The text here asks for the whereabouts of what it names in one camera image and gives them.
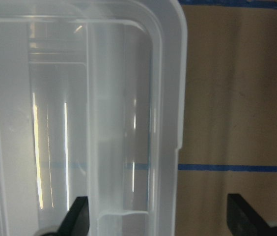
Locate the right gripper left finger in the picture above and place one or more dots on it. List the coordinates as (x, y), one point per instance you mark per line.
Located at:
(77, 221)

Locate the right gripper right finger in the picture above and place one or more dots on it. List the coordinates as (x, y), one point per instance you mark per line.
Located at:
(243, 220)

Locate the clear plastic box lid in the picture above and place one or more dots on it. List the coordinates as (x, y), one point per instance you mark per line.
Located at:
(91, 104)

